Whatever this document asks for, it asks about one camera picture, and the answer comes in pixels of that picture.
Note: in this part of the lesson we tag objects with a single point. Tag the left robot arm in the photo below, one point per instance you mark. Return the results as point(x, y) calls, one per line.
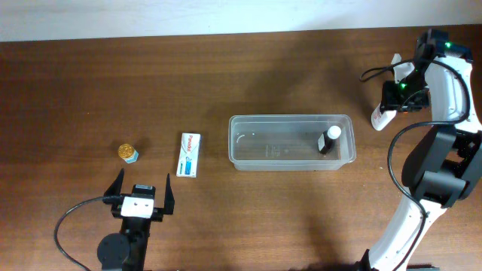
point(126, 249)

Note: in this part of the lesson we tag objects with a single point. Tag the white spray bottle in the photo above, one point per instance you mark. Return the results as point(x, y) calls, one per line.
point(380, 119)

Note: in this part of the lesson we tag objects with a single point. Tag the white Panadol box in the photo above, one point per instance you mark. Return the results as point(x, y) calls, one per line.
point(189, 155)

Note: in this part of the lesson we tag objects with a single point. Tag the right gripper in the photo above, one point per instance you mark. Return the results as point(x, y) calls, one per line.
point(389, 99)

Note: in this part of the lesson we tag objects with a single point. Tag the clear plastic container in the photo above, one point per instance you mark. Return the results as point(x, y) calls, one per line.
point(288, 142)

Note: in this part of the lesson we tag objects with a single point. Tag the small jar gold lid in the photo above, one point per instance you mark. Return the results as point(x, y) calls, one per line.
point(128, 153)

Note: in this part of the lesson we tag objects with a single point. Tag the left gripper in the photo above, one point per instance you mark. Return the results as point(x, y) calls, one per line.
point(158, 211)

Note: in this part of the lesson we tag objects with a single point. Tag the dark bottle white cap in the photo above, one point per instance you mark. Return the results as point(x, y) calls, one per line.
point(328, 138)

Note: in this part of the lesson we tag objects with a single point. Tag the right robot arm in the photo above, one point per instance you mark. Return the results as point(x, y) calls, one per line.
point(445, 166)

